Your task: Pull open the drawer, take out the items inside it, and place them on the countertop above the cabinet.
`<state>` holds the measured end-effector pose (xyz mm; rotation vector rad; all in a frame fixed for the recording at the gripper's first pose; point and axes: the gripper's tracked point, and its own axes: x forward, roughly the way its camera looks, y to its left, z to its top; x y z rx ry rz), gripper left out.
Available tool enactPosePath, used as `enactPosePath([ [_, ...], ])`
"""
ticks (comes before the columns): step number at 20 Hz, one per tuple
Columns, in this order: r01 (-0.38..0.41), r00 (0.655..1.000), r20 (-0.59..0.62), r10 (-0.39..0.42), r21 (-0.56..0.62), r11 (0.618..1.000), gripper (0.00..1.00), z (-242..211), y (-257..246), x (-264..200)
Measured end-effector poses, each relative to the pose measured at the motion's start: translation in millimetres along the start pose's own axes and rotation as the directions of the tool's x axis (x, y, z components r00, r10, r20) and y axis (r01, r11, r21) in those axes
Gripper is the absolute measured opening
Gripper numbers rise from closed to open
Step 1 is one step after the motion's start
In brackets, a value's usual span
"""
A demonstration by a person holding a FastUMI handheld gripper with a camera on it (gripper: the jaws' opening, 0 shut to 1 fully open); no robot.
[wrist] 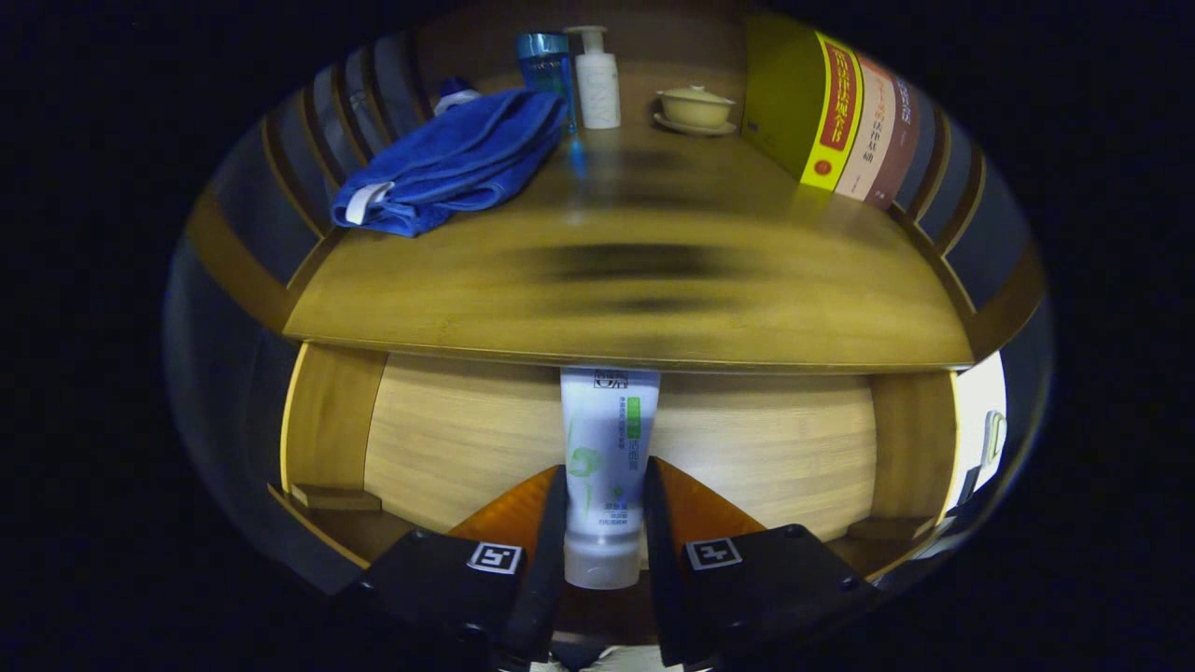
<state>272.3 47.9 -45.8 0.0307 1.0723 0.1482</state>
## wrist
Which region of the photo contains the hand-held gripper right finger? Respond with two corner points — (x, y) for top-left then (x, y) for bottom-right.
(644, 457), (883, 668)

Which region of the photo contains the white tube with green print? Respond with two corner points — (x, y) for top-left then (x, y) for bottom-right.
(560, 367), (661, 591)

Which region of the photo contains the wooden countertop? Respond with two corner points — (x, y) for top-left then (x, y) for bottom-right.
(285, 121), (977, 372)

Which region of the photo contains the small bottle with blue cap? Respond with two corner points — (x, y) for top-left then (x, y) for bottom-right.
(434, 77), (482, 118)

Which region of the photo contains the wooden drawer with black knob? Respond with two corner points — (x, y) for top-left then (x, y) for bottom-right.
(271, 341), (963, 598)

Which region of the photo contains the orange and white book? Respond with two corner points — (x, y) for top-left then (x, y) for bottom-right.
(834, 56), (897, 202)

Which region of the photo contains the wooden cabinet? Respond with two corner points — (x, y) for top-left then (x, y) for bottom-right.
(182, 5), (1047, 598)

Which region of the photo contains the yellow book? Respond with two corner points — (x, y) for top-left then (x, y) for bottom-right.
(742, 14), (865, 192)

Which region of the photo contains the white side table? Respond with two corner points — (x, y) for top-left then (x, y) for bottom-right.
(943, 353), (1009, 524)

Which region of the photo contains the brown book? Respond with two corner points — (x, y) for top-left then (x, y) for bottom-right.
(864, 77), (921, 210)

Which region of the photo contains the beige lidded teacup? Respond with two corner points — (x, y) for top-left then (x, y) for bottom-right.
(652, 85), (738, 137)

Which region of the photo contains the white pump bottle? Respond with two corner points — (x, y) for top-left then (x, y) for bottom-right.
(564, 25), (622, 130)

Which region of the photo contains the blue folded towel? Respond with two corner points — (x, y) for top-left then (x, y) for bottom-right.
(331, 89), (570, 237)

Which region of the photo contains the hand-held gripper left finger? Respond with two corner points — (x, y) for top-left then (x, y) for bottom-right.
(341, 465), (569, 668)

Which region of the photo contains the teal blue bottle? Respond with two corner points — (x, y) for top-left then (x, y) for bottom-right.
(516, 33), (575, 132)

